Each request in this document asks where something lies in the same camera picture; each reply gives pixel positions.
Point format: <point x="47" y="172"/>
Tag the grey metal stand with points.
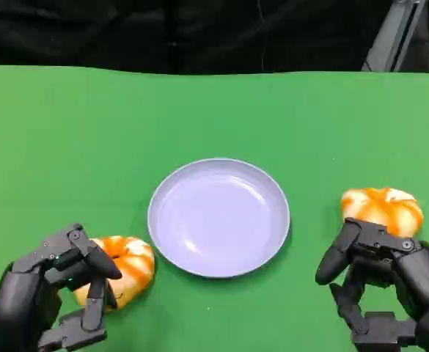
<point x="394" y="36"/>

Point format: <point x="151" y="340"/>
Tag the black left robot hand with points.
<point x="20" y="293"/>

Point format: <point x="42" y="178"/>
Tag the lilac plate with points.
<point x="218" y="220"/>

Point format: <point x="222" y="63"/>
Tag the orange and white bread roll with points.
<point x="383" y="209"/>
<point x="137" y="260"/>

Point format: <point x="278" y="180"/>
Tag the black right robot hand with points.
<point x="419" y="278"/>

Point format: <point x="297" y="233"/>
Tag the black backdrop curtain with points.
<point x="126" y="29"/>

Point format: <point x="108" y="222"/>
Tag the green table cloth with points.
<point x="89" y="146"/>

